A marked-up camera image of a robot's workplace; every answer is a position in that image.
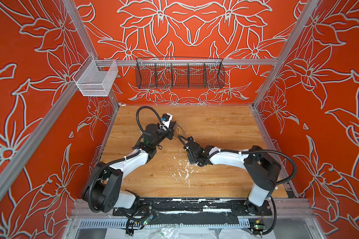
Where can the black wire mesh basket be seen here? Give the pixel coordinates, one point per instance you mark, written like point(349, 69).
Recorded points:
point(179, 75)

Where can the clear acrylic basket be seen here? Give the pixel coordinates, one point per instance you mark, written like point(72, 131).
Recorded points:
point(95, 78)

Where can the aluminium frame corner post right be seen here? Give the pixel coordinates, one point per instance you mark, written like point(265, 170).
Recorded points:
point(295, 33)

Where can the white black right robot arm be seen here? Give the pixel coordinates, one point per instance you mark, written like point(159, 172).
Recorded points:
point(263, 169)

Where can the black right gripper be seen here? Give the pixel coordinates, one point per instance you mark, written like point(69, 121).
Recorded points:
point(191, 162)

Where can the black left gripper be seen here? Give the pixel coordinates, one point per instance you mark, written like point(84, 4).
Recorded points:
point(169, 131)

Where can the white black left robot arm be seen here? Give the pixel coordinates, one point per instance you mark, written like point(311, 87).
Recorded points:
point(103, 191)

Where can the aluminium frame corner post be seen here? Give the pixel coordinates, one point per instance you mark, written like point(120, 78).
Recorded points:
point(85, 39)
point(295, 33)

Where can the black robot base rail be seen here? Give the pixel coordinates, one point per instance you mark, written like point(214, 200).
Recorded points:
point(159, 213)

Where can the aluminium horizontal back rail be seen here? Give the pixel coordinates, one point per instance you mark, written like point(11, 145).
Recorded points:
point(225, 62)

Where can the aluminium frame corner post left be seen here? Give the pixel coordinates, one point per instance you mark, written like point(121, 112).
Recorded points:
point(85, 39)

